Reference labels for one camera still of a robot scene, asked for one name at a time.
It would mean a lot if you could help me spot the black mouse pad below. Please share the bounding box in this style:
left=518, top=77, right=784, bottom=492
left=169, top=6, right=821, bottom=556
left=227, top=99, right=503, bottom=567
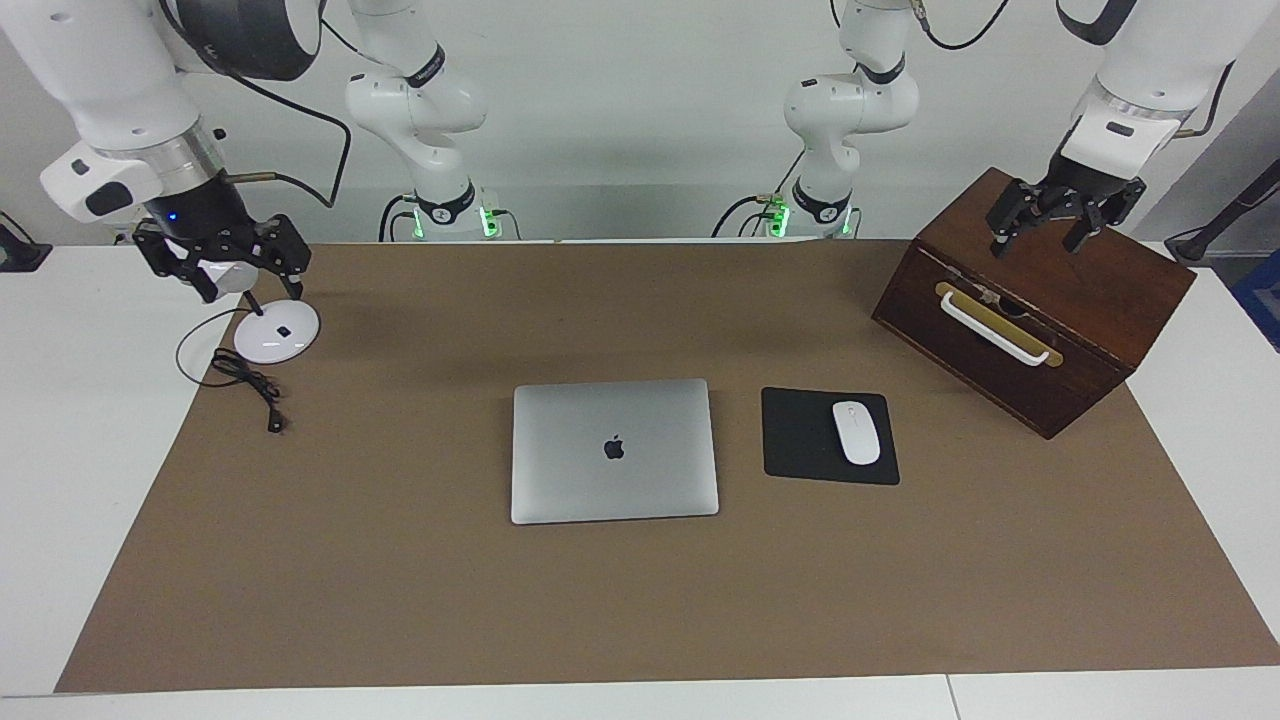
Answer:
left=761, top=387, right=901, bottom=487

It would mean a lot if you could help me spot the blue crate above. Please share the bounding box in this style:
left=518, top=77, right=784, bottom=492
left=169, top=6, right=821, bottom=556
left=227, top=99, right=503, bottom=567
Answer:
left=1230, top=250, right=1280, bottom=352

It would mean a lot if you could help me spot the white box handle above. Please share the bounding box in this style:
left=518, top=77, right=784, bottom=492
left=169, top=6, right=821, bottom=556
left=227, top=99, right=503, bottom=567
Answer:
left=940, top=290, right=1052, bottom=367

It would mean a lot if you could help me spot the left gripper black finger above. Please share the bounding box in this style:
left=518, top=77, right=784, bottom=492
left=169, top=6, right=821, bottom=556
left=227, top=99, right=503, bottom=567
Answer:
left=1062, top=184, right=1149, bottom=255
left=984, top=179, right=1042, bottom=260

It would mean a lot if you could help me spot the black lamp power cable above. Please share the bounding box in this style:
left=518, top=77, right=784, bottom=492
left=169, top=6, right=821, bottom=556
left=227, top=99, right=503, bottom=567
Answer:
left=176, top=305, right=288, bottom=435

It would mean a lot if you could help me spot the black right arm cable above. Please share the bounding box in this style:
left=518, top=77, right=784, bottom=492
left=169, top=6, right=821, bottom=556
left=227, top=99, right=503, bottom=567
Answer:
left=160, top=0, right=354, bottom=210

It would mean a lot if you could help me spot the small black stand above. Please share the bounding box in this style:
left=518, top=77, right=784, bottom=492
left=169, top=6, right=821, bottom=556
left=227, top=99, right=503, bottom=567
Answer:
left=0, top=212, right=53, bottom=274

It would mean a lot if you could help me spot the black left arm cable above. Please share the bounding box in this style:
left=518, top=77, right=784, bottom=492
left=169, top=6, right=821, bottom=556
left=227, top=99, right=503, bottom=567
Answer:
left=910, top=0, right=1237, bottom=140

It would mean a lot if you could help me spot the brown table mat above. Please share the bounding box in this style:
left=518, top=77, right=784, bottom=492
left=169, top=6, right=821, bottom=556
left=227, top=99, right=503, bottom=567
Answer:
left=55, top=240, right=1280, bottom=694

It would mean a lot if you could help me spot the brass handle plate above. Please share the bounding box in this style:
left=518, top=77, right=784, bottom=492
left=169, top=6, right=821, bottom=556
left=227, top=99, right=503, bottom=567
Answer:
left=935, top=282, right=1064, bottom=370

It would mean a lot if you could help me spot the silver grey laptop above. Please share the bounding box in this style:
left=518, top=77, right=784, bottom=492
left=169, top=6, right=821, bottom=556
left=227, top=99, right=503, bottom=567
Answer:
left=510, top=378, right=721, bottom=526

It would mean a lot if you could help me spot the white desk lamp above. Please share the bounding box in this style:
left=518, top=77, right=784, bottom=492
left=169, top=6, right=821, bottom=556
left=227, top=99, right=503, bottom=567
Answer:
left=185, top=255, right=322, bottom=365

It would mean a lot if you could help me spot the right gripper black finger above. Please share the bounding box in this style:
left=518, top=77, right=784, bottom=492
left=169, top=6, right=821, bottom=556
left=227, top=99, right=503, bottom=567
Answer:
left=134, top=239, right=222, bottom=305
left=254, top=214, right=312, bottom=302

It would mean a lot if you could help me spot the white computer mouse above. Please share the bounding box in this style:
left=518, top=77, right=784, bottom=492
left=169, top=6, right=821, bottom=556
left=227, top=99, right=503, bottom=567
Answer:
left=832, top=401, right=882, bottom=467

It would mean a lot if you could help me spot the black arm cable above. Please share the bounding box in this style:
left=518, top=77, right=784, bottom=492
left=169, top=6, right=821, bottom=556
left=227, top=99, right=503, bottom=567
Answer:
left=910, top=0, right=1237, bottom=140
left=160, top=0, right=354, bottom=210

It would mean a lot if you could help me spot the black tripod stand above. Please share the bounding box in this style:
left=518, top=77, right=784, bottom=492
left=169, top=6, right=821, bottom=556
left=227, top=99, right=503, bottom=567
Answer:
left=1165, top=158, right=1280, bottom=264

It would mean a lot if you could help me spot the dark brown wooden box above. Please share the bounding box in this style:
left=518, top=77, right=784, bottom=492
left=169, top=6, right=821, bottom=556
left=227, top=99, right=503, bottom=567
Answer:
left=872, top=167, right=1198, bottom=441

